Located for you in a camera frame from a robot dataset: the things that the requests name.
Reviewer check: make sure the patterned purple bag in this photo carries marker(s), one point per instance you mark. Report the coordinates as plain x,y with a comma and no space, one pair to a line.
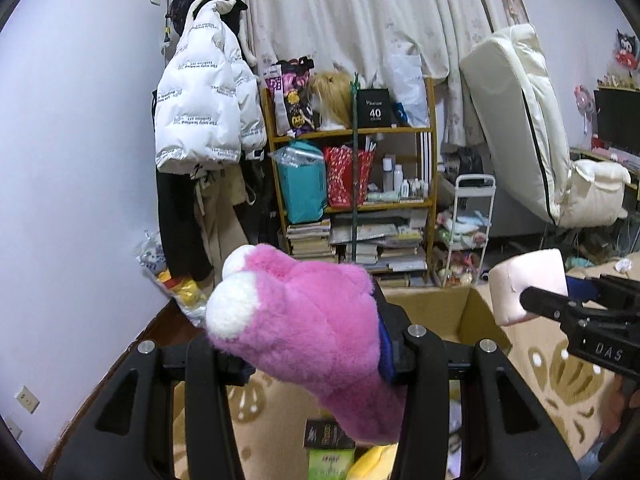
292,95

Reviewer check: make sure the stack of books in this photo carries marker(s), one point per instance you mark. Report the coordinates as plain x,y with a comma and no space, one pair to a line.
310,240

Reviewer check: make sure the beige hanging trousers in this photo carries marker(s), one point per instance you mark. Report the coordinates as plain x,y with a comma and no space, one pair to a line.
220,220

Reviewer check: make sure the group of toiletry bottles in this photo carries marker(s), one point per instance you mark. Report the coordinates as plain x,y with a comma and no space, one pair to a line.
400,180

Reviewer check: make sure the small pink fan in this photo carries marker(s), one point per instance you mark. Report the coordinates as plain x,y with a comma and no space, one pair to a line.
585,102

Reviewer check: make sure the white puffer jacket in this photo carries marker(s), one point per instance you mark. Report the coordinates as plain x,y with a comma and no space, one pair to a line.
200,90

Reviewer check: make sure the small dark packet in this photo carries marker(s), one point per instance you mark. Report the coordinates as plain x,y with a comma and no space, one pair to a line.
325,434

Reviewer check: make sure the wall outlet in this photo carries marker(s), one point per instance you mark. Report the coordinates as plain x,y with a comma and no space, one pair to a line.
26,400

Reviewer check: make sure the green pole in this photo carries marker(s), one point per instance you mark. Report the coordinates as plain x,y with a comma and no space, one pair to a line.
355,185

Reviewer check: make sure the red cartoon wall sticker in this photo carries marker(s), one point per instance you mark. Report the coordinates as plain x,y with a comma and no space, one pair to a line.
627,47

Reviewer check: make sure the white floral curtain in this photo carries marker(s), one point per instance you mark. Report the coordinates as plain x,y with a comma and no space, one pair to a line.
350,15

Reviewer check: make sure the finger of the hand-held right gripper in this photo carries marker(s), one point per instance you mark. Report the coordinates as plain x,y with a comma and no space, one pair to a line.
545,302
582,286

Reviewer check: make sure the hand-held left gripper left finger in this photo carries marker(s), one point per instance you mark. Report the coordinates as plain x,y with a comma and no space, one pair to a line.
200,380

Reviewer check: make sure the teal bag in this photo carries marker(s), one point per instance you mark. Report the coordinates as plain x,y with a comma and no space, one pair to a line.
300,185

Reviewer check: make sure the wooden shelf unit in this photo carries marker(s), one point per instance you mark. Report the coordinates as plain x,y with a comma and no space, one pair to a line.
430,170

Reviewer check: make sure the black cardboard box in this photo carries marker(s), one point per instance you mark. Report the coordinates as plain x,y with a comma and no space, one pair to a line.
374,107

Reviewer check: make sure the person's right hand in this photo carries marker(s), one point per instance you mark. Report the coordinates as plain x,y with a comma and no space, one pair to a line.
620,410

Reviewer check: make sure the cream recliner chair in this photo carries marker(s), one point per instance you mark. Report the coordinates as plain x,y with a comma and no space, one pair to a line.
520,110

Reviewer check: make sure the clear plastic bag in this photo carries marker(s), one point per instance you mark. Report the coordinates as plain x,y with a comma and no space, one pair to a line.
407,85

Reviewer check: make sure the plastic snack bag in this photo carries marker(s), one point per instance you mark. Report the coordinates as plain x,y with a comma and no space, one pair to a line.
170,280

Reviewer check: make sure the small green packet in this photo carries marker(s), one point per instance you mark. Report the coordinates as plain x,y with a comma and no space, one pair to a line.
327,465

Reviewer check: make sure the blond wig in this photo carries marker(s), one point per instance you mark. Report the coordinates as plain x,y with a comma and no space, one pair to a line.
332,95

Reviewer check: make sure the black hanging garment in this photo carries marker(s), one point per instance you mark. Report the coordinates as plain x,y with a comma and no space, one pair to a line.
180,220

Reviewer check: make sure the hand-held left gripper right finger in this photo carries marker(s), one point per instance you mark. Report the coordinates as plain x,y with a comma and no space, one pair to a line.
386,355

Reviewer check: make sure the white trolley cart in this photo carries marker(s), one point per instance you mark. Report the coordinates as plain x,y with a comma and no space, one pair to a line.
470,195

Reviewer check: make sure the pale pink foam block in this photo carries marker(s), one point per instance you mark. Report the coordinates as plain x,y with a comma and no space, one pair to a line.
515,272

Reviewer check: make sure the yellow plush toy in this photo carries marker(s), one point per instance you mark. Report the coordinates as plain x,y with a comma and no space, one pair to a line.
375,462

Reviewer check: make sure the black monitor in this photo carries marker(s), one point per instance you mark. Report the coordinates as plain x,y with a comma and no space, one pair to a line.
617,120

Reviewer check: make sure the beige brown patterned blanket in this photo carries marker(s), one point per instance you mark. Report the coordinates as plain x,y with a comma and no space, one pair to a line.
550,380

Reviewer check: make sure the pink plush toy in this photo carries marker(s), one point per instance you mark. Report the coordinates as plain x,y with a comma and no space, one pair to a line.
310,320

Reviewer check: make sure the red gift bag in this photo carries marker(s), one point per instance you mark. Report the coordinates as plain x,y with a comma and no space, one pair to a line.
342,175

